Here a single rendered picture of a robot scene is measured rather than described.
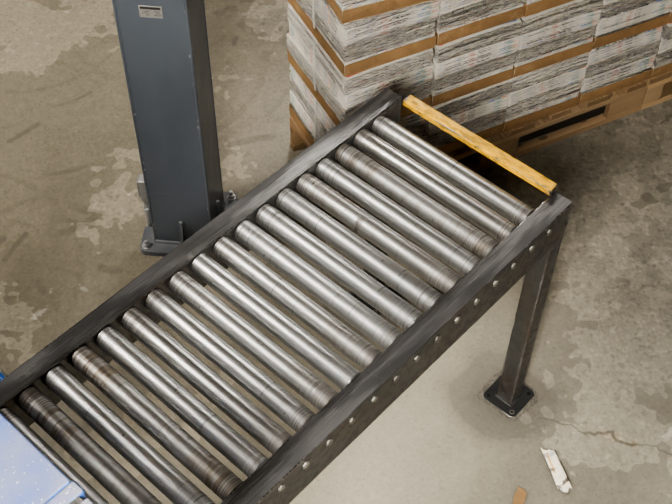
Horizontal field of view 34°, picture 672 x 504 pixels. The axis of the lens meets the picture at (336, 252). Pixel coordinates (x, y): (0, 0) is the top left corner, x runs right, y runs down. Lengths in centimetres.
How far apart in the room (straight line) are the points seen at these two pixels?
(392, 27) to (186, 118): 60
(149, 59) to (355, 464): 119
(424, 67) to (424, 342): 115
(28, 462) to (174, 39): 173
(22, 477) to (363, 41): 196
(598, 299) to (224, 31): 170
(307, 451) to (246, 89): 204
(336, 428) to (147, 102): 122
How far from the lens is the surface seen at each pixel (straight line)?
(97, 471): 211
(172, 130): 305
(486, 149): 256
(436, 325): 225
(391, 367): 219
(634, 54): 373
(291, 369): 218
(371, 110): 266
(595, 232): 355
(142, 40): 286
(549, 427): 310
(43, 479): 125
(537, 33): 336
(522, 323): 282
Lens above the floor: 262
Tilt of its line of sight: 51 degrees down
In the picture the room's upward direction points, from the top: 1 degrees clockwise
